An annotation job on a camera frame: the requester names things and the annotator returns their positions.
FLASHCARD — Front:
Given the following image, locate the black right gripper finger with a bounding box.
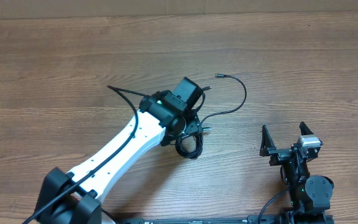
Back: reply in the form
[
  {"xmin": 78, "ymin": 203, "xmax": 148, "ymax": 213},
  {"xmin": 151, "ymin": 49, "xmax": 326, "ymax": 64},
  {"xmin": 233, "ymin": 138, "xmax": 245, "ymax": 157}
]
[
  {"xmin": 299, "ymin": 121, "xmax": 313, "ymax": 136},
  {"xmin": 259, "ymin": 124, "xmax": 275, "ymax": 156}
]

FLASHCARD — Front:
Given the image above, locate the black USB-C cable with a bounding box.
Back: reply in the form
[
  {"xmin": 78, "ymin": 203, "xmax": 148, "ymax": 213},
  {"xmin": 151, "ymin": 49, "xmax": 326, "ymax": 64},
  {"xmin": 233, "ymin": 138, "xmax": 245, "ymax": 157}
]
[{"xmin": 175, "ymin": 85, "xmax": 213, "ymax": 159}]

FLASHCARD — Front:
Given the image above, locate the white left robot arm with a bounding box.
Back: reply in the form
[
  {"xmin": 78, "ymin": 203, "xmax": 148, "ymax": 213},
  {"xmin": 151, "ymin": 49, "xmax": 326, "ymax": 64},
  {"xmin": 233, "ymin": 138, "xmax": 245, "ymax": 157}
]
[{"xmin": 26, "ymin": 77, "xmax": 205, "ymax": 224}]

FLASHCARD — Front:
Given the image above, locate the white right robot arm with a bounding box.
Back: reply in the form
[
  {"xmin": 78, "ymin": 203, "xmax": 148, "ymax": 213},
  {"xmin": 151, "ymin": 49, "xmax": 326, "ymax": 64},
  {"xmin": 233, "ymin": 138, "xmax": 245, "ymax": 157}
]
[{"xmin": 257, "ymin": 122, "xmax": 334, "ymax": 223}]

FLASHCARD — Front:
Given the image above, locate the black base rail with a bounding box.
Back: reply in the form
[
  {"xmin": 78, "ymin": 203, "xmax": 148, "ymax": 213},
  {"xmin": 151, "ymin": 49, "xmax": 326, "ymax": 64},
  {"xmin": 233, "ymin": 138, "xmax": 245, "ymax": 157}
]
[{"xmin": 119, "ymin": 214, "xmax": 335, "ymax": 224}]

